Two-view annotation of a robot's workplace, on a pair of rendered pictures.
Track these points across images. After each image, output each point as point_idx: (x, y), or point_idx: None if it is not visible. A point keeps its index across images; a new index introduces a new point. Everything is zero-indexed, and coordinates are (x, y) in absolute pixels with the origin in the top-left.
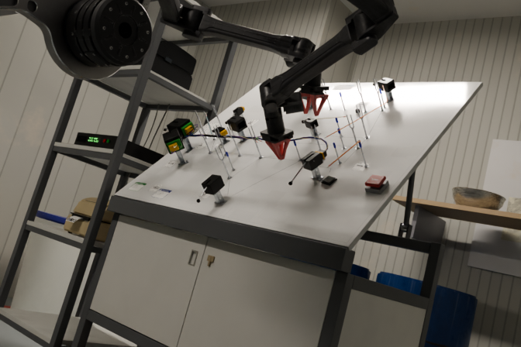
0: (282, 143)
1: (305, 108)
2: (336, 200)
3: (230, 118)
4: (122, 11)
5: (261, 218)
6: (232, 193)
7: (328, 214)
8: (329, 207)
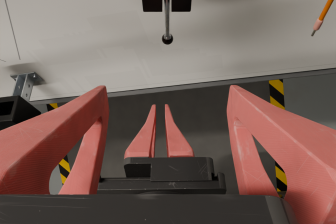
0: (152, 136)
1: (100, 139)
2: None
3: None
4: None
5: (164, 74)
6: (10, 55)
7: (312, 24)
8: (302, 9)
